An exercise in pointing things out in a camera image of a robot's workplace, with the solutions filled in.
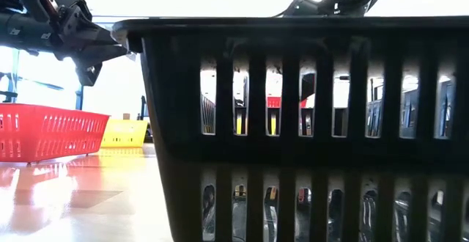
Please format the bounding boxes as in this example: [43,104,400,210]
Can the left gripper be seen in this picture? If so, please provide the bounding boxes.
[51,2,130,88]

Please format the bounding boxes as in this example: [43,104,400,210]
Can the large bright window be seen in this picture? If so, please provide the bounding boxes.
[0,45,85,111]

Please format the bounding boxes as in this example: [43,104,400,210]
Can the yellow plastic basket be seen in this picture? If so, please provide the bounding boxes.
[100,119,149,149]

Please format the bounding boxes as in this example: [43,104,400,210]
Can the black plastic basket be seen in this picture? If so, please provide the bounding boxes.
[111,16,469,242]

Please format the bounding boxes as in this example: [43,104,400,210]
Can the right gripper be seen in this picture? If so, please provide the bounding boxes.
[281,0,333,18]

